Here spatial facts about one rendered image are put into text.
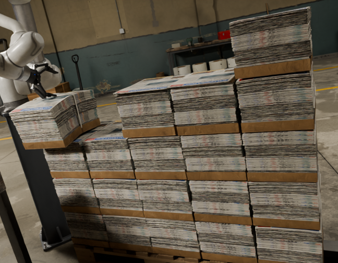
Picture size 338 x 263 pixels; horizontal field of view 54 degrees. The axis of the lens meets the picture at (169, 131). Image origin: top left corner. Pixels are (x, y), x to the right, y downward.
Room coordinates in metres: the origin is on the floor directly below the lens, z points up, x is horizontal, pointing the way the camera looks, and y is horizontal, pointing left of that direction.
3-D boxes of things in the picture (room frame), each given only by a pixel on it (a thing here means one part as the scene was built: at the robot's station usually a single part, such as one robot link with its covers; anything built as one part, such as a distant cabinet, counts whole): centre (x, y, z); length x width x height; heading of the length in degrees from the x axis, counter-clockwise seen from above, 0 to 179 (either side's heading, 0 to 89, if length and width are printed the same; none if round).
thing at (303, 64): (1.45, -0.51, 0.63); 0.38 x 0.29 x 0.97; 154
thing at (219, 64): (7.73, -1.21, 0.55); 1.80 x 0.70 x 1.09; 81
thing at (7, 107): (2.22, 0.97, 1.03); 0.22 x 0.18 x 0.06; 115
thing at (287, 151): (1.45, -0.51, 0.65); 0.39 x 0.30 x 1.29; 154
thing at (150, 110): (1.72, 0.02, 0.95); 0.38 x 0.29 x 0.23; 155
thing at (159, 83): (1.70, 0.02, 1.06); 0.37 x 0.29 x 0.01; 155
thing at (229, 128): (1.58, -0.25, 0.86); 0.38 x 0.29 x 0.04; 155
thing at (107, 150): (1.77, 0.14, 0.42); 1.17 x 0.39 x 0.83; 64
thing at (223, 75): (1.57, -0.23, 1.06); 0.37 x 0.28 x 0.01; 155
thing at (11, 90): (2.23, 0.95, 1.17); 0.18 x 0.16 x 0.22; 110
